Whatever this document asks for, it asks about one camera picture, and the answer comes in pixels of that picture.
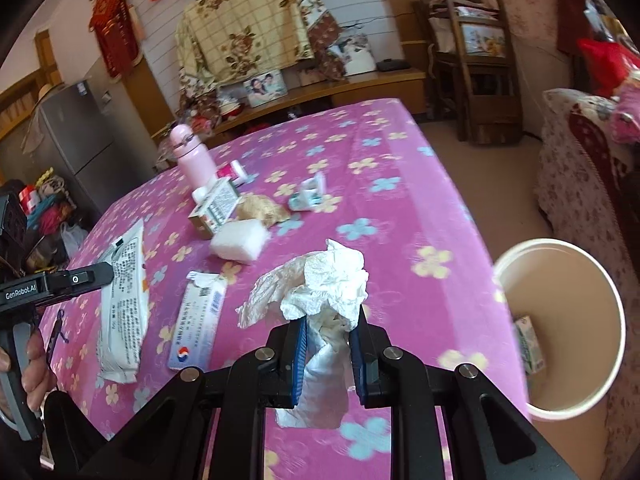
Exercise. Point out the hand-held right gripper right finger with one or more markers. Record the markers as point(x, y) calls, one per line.
point(357, 360)

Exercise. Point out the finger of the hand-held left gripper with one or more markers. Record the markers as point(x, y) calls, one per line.
point(82, 278)

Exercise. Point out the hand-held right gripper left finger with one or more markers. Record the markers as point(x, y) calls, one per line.
point(300, 355)

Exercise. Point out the white snack packet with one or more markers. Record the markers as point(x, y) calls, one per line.
point(125, 310)

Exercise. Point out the white tissue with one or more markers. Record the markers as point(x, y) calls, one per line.
point(325, 280)

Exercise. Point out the green packet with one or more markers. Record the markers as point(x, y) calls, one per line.
point(530, 345)

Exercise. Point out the white round bin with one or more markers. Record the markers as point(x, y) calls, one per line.
point(560, 310)

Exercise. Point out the person's left hand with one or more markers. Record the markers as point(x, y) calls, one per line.
point(37, 375)

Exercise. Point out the white plastic bag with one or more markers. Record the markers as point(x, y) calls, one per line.
point(74, 240)

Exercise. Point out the pile of clothes and bags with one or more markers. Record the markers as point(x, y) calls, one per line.
point(45, 210)

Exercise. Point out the flat white blue box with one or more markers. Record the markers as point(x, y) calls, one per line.
point(197, 325)

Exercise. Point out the small torn white paper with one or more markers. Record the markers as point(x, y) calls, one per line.
point(200, 277)

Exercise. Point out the white foam block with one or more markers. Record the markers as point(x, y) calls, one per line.
point(237, 242)

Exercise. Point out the grey refrigerator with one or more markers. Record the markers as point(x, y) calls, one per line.
point(75, 135)

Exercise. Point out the crumpled beige paper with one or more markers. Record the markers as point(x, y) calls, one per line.
point(262, 207)

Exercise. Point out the colourful medicine box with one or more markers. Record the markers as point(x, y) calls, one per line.
point(217, 207)

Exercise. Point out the pink floral tablecloth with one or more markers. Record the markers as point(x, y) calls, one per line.
point(400, 210)

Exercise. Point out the crushed teal white carton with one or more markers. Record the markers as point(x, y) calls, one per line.
point(307, 197)

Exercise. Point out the small white bottle pink label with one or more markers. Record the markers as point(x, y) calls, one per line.
point(235, 172)

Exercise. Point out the pile of plastic bags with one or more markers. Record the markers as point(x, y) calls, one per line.
point(200, 110)

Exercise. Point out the red white bowl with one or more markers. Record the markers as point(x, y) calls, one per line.
point(231, 108)

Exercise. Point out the red hanging decoration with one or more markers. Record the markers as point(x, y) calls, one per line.
point(117, 30)

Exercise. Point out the wooden cabinet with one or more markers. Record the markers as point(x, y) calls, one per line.
point(350, 90)

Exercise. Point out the wooden chair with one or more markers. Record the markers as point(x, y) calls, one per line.
point(475, 100)

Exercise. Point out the floral covered sofa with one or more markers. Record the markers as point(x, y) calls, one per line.
point(575, 170)

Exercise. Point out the small black box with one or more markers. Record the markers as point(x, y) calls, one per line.
point(392, 65)

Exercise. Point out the beige floral cloth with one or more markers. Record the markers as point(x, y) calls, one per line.
point(240, 25)

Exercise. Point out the white paper bag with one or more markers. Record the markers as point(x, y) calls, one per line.
point(360, 57)

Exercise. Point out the printed cushion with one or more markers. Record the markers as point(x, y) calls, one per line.
point(482, 40)

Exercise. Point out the red plastic bag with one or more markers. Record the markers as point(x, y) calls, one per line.
point(607, 65)

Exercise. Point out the large photo frame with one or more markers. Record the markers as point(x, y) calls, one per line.
point(265, 87)

